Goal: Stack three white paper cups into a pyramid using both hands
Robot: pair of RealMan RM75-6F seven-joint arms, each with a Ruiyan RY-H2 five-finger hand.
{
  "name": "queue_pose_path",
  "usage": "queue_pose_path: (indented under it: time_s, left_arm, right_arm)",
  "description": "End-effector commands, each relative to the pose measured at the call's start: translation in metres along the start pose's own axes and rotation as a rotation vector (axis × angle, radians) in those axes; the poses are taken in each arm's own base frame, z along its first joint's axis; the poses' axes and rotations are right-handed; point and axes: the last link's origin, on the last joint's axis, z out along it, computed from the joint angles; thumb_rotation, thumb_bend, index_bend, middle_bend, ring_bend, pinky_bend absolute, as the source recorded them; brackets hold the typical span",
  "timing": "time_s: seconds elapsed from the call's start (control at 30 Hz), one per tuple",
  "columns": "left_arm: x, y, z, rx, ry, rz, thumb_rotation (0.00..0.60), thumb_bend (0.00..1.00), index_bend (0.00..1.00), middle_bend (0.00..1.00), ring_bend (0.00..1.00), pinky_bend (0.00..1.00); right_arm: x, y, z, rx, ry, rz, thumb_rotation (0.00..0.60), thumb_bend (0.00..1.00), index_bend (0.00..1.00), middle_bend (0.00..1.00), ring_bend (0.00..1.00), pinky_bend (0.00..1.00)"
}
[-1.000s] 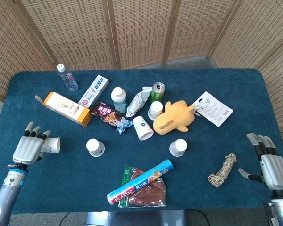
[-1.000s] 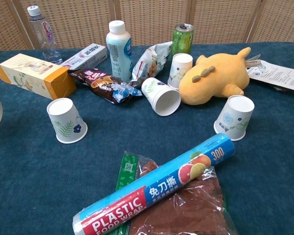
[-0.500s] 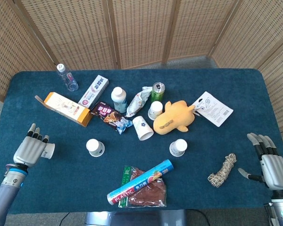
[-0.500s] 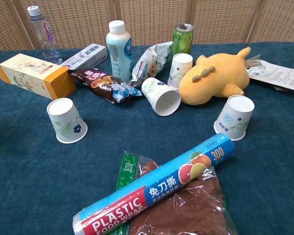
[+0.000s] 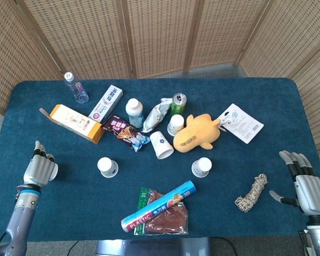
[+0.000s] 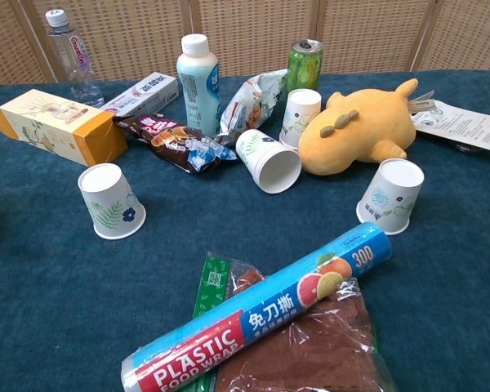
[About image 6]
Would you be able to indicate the paper cup pale flower print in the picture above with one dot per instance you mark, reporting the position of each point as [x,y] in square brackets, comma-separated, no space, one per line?
[298,114]

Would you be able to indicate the paper cup fern leaf print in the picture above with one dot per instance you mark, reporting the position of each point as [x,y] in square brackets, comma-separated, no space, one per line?
[110,204]

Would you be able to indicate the clear plastic water bottle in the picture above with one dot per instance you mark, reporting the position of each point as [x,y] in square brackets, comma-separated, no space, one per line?
[75,61]

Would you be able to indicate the white card blister package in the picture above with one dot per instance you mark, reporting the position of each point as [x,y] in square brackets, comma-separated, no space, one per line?
[461,124]

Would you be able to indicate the brown chocolate snack wrapper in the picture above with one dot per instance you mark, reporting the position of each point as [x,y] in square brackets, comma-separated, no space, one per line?
[171,141]

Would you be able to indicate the paper cup green flower print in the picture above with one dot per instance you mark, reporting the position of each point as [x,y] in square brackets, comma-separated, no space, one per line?
[388,200]

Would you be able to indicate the blue plastic wrap roll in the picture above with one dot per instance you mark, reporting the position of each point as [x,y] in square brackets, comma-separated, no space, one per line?
[269,310]

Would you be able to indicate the wicker folding screen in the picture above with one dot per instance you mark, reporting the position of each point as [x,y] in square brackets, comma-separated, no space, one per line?
[249,36]

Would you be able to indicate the pale blue drink bottle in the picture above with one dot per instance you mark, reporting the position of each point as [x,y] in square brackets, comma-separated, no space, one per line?
[198,90]

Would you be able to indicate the white toothpaste box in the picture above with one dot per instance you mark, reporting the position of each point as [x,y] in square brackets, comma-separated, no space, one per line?
[147,96]

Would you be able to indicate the clear bag brown snack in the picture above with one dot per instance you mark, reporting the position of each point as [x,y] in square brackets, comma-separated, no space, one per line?
[322,351]

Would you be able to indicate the silver snack bag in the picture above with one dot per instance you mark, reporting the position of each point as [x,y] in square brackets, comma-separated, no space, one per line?
[249,106]

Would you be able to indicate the stacked paper cups lying sideways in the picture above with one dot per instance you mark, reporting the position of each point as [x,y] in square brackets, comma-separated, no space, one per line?
[265,159]

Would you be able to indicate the yellow cardboard carton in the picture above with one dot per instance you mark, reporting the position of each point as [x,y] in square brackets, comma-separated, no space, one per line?
[65,126]

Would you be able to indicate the green drink can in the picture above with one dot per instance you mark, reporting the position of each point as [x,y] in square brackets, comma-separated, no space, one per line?
[304,69]

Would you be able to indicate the yellow plush toy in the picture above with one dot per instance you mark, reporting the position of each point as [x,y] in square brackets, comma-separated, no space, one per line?
[351,130]

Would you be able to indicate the teal table cloth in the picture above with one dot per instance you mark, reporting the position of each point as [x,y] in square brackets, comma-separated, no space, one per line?
[65,306]

